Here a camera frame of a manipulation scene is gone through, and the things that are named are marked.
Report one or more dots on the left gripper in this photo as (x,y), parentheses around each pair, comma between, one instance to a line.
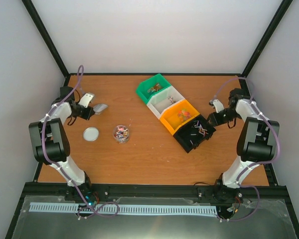
(90,112)

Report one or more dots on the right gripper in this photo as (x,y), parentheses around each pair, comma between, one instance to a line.
(215,121)

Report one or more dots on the metal scoop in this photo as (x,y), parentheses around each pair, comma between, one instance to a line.
(99,108)

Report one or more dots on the white round lid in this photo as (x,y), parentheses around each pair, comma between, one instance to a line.
(91,134)

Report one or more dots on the black plastic bin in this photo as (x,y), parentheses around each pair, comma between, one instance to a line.
(193,133)

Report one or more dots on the yellow plastic bin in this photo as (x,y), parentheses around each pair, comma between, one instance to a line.
(178,115)

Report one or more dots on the clear plastic cup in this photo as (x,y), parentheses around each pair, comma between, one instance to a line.
(121,134)

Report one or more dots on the white plastic bin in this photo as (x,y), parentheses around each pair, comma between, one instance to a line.
(163,100)

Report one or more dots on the green plastic bin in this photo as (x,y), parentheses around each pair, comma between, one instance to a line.
(150,87)

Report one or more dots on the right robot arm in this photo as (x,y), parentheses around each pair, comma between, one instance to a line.
(258,142)

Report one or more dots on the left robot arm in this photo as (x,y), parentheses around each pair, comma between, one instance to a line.
(49,141)

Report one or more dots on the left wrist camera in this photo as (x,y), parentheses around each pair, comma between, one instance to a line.
(86,100)

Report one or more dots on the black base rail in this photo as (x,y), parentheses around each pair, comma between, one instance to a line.
(197,193)

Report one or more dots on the light blue cable duct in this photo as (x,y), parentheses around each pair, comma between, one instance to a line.
(130,210)

